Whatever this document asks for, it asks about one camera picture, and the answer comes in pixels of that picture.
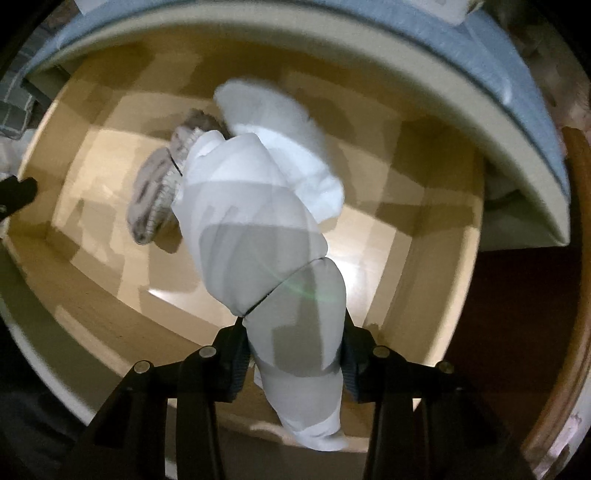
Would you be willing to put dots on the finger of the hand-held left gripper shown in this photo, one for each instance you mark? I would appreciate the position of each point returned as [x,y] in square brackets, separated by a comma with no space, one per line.
[21,191]

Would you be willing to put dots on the blue checked cloth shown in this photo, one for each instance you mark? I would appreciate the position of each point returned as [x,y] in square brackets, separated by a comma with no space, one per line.
[415,27]

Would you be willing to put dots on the plain white underwear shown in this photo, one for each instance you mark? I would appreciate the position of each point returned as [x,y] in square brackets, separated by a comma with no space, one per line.
[240,207]

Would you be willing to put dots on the grey plaid cloth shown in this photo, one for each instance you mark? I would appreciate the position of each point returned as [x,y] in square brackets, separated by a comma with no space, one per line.
[14,115]

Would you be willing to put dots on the grey wooden drawer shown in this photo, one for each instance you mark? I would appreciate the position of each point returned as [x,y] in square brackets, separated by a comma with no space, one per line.
[392,221]

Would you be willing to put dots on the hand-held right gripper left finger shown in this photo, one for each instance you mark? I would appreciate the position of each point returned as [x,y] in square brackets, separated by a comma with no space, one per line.
[239,369]

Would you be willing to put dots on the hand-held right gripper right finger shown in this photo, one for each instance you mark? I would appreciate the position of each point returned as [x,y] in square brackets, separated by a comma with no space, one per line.
[352,369]

